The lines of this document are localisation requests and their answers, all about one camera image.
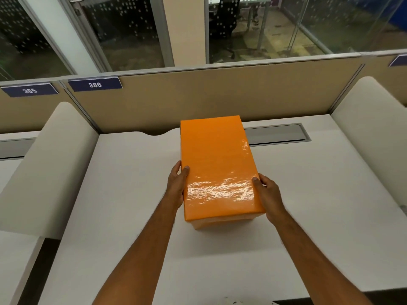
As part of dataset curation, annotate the person's right hand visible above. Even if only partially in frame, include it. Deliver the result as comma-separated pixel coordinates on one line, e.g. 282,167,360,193
251,173,289,225

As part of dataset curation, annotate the person's left hand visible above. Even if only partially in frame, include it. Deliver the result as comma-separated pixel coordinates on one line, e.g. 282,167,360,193
164,160,191,211

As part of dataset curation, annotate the orange box lid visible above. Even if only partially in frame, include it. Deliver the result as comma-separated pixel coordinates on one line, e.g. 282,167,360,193
180,115,266,223

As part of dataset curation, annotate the orange cardboard box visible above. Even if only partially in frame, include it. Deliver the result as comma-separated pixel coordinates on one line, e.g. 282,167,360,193
190,213,257,231

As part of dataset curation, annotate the person's left forearm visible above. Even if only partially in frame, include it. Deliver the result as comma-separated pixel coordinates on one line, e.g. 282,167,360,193
92,200,179,305

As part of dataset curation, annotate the person's right forearm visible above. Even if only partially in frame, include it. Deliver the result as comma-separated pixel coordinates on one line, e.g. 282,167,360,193
273,212,374,305

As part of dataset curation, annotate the white desk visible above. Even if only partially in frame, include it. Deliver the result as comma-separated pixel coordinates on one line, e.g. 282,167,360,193
0,130,45,305
37,114,407,305

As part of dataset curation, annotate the beige partition panel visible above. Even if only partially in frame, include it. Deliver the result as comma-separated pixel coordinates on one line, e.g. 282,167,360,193
0,80,96,134
60,53,365,136
330,49,407,113

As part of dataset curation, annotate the white curved divider panel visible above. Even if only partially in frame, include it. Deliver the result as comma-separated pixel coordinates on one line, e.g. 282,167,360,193
330,76,407,208
0,102,100,241

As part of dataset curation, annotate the dark blue number label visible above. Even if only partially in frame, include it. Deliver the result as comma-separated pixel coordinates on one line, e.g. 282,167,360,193
0,82,60,98
388,54,407,68
67,76,123,92

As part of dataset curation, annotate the black office chair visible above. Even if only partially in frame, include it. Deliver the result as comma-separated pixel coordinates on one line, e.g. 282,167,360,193
208,0,242,62

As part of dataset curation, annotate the grey cable tray cover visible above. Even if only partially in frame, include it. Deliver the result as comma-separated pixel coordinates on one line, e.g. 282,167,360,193
0,138,36,160
243,122,312,147

